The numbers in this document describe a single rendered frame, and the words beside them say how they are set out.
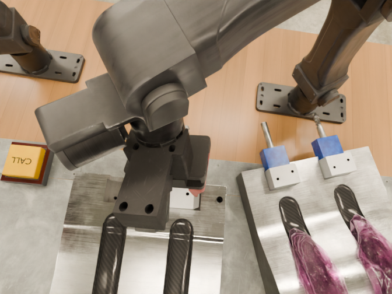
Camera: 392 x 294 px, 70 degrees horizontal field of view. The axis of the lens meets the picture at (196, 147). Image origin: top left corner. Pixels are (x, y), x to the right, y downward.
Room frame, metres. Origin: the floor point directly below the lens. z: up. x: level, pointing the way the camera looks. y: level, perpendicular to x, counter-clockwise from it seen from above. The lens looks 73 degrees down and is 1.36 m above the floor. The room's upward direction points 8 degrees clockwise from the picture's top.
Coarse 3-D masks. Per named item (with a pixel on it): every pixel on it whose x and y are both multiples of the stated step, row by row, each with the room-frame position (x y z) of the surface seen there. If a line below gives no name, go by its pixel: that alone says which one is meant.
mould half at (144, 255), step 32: (96, 192) 0.04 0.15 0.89; (224, 192) 0.07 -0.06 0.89; (64, 224) -0.01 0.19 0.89; (96, 224) -0.01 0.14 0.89; (192, 224) 0.02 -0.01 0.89; (224, 224) 0.02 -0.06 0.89; (64, 256) -0.06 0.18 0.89; (96, 256) -0.05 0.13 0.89; (128, 256) -0.05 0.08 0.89; (160, 256) -0.04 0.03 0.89; (192, 256) -0.03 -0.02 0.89; (64, 288) -0.10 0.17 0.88; (128, 288) -0.09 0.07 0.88; (160, 288) -0.09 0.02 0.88; (192, 288) -0.08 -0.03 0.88
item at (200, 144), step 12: (180, 132) 0.10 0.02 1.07; (144, 144) 0.08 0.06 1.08; (156, 144) 0.09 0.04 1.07; (168, 144) 0.09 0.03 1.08; (192, 144) 0.11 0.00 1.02; (204, 144) 0.11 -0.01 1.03; (204, 156) 0.09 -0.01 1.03; (192, 168) 0.08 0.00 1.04; (204, 168) 0.08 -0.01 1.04; (204, 180) 0.06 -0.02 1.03
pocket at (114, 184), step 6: (108, 180) 0.07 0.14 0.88; (114, 180) 0.07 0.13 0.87; (120, 180) 0.07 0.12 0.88; (108, 186) 0.06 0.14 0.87; (114, 186) 0.06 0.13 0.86; (120, 186) 0.06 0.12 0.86; (108, 192) 0.05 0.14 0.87; (114, 192) 0.05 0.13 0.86; (108, 198) 0.04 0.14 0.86; (114, 198) 0.04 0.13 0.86
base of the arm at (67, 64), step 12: (36, 48) 0.31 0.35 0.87; (0, 60) 0.31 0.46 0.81; (12, 60) 0.31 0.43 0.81; (24, 60) 0.29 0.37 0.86; (36, 60) 0.30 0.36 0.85; (48, 60) 0.32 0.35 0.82; (60, 60) 0.33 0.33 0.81; (72, 60) 0.33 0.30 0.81; (84, 60) 0.34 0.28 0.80; (12, 72) 0.28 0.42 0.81; (24, 72) 0.29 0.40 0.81; (36, 72) 0.29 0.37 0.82; (48, 72) 0.30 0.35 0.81; (60, 72) 0.30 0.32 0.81; (72, 72) 0.30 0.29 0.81
